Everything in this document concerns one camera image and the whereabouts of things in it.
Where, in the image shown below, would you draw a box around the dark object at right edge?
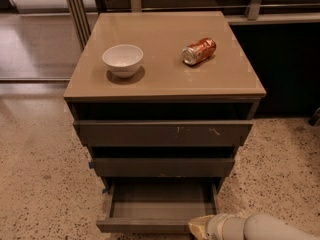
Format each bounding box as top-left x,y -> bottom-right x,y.
308,107 -> 320,126

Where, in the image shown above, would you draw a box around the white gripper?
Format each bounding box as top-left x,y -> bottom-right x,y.
188,214 -> 247,240

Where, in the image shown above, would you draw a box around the grey bottom drawer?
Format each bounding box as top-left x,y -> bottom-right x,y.
96,181 -> 218,234

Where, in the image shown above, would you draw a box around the grey middle drawer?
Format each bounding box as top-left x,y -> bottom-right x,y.
89,158 -> 234,177

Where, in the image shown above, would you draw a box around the white ceramic bowl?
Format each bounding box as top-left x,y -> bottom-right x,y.
102,44 -> 144,78

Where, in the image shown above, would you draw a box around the crushed orange soda can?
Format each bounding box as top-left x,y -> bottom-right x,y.
182,38 -> 217,66

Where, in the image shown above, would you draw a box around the grey drawer cabinet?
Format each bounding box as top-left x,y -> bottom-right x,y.
63,11 -> 267,195

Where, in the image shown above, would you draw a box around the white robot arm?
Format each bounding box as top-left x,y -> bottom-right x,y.
188,214 -> 320,240

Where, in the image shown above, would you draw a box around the grey drawer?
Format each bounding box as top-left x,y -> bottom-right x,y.
96,181 -> 218,234
89,158 -> 234,177
74,120 -> 253,147

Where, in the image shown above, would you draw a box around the grey top drawer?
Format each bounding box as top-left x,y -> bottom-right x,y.
74,120 -> 253,147

